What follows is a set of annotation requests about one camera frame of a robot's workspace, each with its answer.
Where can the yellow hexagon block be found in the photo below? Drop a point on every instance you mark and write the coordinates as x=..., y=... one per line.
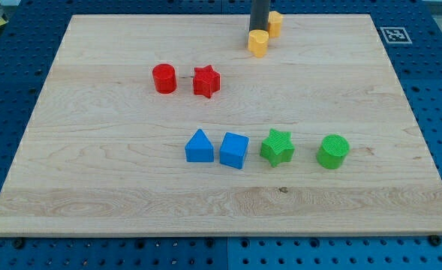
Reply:
x=275, y=22

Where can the green cylinder block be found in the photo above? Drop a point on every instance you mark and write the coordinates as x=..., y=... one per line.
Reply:
x=333, y=151

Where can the blue triangle block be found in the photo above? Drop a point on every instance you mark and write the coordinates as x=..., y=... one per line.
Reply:
x=199, y=148

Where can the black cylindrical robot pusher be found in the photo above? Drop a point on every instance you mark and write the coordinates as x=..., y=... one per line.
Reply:
x=259, y=15

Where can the blue cube block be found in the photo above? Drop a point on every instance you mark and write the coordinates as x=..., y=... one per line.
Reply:
x=233, y=150

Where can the red cylinder block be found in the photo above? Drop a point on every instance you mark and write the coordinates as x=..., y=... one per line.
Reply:
x=164, y=77

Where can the white fiducial marker tag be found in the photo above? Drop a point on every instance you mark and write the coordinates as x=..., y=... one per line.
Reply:
x=395, y=35

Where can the yellow heart block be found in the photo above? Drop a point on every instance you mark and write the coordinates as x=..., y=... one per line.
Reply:
x=258, y=42

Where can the light wooden board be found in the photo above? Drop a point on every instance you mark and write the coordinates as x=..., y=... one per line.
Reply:
x=103, y=154

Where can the green star block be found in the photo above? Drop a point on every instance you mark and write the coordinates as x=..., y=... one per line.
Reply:
x=277, y=148

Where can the red star block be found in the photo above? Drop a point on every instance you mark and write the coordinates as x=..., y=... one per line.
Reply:
x=206, y=81

